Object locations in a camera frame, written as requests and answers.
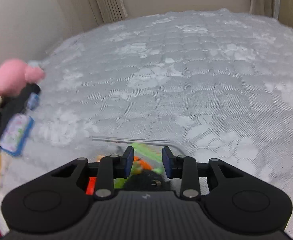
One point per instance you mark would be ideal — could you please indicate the blue floral pencil case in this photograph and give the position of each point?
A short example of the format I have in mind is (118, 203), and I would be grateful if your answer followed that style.
(15, 134)

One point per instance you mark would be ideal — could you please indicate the clear glass divided container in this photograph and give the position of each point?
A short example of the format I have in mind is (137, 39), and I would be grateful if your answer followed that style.
(109, 145)

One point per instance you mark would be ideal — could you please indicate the black cloth item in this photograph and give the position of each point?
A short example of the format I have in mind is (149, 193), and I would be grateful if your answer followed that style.
(15, 105)

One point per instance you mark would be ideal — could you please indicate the pink plush toy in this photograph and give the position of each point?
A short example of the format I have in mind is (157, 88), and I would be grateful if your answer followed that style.
(15, 74)

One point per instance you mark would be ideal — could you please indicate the red plastic figure toy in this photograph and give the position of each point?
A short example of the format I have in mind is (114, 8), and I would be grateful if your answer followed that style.
(91, 186)

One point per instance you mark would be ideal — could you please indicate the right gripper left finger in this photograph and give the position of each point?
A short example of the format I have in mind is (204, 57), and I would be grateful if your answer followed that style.
(110, 168)

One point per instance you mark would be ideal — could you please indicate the grey floral mattress cover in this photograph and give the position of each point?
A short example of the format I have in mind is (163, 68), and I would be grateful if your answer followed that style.
(220, 84)

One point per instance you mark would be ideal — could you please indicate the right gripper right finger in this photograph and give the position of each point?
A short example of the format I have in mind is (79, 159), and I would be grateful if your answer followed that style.
(184, 168)

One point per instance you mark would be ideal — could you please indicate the black plush cat toy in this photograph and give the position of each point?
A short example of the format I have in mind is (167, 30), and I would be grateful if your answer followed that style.
(147, 180)

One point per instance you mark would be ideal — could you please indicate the beige curtain left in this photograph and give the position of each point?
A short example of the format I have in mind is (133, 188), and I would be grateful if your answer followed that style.
(112, 10)

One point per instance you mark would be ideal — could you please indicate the small blue white pouch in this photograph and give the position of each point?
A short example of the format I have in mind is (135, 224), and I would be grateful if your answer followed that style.
(33, 101)

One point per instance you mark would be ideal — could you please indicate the green dinosaur figure toy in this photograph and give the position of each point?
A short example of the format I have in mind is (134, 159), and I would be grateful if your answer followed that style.
(145, 158)

